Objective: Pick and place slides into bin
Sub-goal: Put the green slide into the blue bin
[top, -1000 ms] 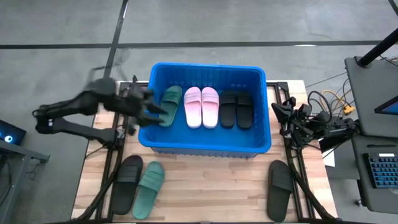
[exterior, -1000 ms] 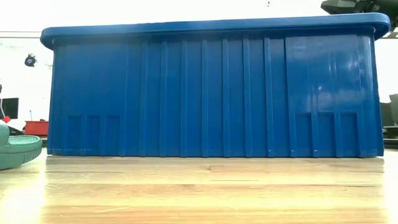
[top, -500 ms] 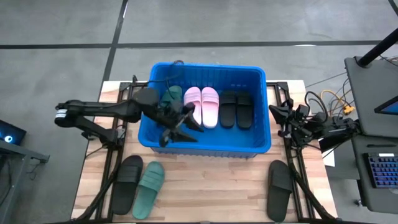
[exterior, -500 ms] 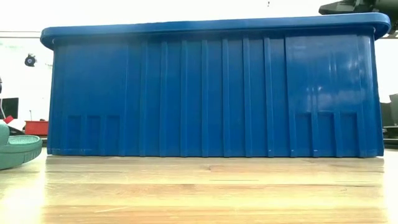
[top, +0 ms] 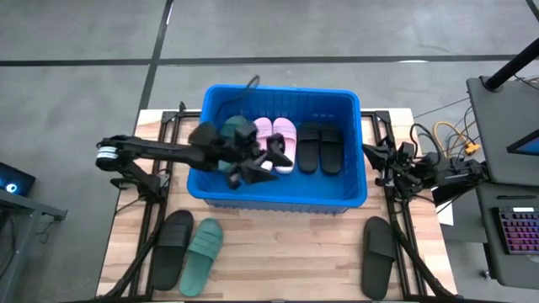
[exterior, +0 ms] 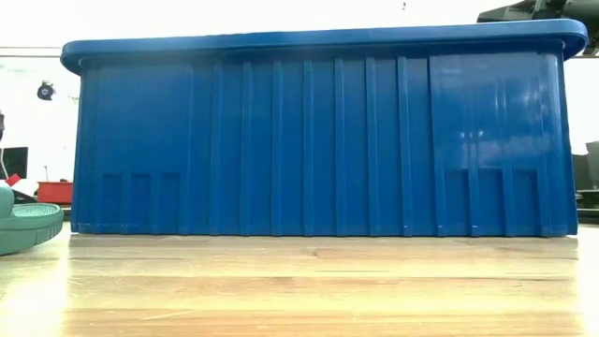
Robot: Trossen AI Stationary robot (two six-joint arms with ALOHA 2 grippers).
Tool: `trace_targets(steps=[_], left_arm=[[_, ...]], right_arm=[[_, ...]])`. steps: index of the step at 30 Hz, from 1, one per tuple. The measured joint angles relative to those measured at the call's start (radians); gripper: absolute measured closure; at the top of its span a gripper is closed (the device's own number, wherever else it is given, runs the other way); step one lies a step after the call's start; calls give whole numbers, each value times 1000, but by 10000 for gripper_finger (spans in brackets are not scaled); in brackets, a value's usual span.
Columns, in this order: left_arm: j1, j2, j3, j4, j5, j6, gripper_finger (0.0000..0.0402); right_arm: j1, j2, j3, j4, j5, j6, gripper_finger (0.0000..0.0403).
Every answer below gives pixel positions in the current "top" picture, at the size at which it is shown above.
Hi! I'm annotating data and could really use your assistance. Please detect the grey metal cart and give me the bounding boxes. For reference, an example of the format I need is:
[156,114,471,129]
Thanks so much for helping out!
[0,193,68,303]

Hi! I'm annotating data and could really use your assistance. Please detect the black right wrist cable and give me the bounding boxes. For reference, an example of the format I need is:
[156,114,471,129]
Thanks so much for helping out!
[410,123,435,157]

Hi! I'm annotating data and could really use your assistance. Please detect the grey keyboard desk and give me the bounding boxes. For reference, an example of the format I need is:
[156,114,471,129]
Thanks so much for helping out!
[475,184,539,291]

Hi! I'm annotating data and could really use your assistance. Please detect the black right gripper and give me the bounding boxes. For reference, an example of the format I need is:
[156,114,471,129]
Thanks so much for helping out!
[362,143,422,190]

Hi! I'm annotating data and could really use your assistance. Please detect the white paper sheet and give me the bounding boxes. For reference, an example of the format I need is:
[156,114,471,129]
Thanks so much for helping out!
[435,200,455,226]

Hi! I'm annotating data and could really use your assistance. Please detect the pink slide sandal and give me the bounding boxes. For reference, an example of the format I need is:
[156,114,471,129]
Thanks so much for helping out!
[252,117,275,172]
[272,117,298,175]

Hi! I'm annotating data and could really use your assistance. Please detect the black pole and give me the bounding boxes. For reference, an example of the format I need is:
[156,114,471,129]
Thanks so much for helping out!
[483,37,539,92]

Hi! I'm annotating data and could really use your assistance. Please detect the yellow cable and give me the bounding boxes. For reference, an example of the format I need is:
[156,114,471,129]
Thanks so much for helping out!
[433,120,482,176]

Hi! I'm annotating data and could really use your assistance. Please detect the tablet with blue screen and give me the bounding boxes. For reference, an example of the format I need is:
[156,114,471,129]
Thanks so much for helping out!
[507,130,539,157]

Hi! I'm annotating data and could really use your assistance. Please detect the black slide sandal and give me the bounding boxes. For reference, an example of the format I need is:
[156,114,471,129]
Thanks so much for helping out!
[296,121,321,174]
[319,123,343,175]
[150,209,195,291]
[360,215,397,301]

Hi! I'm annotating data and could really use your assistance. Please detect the green slide sandal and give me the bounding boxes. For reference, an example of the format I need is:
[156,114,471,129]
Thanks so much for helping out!
[179,217,224,298]
[218,115,253,174]

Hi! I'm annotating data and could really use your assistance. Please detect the black device with blue light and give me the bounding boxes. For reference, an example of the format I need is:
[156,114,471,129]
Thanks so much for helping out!
[0,162,37,198]

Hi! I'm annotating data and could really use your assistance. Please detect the grey side table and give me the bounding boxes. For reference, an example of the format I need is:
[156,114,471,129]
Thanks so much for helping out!
[466,75,539,186]

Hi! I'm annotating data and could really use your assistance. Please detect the blue plastic bin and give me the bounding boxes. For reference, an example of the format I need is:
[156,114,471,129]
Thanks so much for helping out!
[186,84,369,215]

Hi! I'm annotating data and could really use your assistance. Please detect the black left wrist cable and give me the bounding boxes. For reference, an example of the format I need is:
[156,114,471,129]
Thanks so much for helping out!
[218,74,261,114]

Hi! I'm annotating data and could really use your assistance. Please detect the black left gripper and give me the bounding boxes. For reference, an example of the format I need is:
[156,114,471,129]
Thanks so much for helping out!
[218,133,295,189]

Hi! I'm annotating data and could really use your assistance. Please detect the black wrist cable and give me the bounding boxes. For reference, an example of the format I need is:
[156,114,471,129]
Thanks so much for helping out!
[218,74,261,114]
[410,123,435,157]

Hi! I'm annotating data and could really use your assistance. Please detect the backlit keyboard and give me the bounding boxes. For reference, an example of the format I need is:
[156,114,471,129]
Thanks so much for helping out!
[498,208,539,256]

